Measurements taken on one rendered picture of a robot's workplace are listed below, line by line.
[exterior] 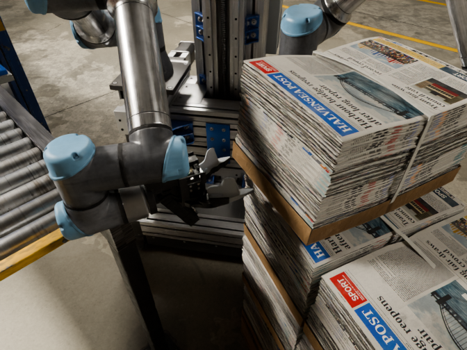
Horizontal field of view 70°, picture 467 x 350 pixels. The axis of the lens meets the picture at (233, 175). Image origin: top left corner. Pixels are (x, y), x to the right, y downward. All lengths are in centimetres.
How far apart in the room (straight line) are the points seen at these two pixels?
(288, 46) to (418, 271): 71
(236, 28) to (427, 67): 63
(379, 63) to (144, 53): 44
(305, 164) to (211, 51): 74
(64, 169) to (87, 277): 117
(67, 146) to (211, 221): 97
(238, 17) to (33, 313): 139
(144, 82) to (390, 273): 53
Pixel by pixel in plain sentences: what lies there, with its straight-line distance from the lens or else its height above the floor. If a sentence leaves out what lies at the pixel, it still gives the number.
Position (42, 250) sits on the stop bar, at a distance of 72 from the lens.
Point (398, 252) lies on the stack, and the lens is 69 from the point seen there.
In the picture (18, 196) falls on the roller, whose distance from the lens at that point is 90.
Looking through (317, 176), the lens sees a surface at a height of 99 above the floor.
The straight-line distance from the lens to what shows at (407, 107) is 61.
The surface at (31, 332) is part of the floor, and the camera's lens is 165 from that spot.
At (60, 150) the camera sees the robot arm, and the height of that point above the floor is 103.
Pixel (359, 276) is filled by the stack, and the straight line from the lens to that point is 63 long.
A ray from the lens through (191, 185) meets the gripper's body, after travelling 64.
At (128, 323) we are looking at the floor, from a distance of 152.
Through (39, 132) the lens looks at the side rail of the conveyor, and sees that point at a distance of 109.
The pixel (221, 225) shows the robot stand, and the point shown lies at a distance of 144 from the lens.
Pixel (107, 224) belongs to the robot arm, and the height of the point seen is 87.
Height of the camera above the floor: 133
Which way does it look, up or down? 41 degrees down
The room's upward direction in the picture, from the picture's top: straight up
